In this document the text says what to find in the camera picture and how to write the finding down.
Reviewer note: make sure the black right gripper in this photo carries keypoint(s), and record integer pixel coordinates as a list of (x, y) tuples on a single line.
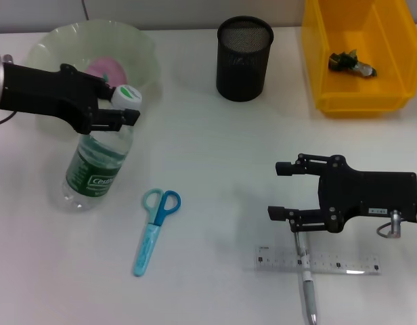
[(371, 193)]

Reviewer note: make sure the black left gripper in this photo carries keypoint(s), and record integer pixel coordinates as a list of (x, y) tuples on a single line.
[(53, 91)]

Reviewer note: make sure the pink toy peach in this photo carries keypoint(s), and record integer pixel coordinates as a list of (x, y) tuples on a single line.
[(107, 69)]

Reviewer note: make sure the clear green-label water bottle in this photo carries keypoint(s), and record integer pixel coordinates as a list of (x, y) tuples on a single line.
[(93, 169)]

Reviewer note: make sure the green plastic wrapper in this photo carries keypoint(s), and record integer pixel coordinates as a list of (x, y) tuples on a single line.
[(350, 64)]

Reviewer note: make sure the green wavy glass fruit plate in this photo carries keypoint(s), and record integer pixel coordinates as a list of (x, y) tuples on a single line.
[(141, 54)]

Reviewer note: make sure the transparent plastic ruler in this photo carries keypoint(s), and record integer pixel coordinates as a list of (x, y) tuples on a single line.
[(337, 262)]

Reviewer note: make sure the silver white pen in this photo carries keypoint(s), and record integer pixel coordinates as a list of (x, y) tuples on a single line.
[(308, 287)]

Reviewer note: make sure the blue capped scissors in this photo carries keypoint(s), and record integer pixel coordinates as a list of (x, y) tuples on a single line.
[(154, 223)]

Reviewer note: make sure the black mesh pen holder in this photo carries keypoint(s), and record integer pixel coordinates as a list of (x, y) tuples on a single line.
[(244, 67)]

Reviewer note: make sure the yellow plastic bin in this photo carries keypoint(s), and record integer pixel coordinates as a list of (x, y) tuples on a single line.
[(344, 94)]

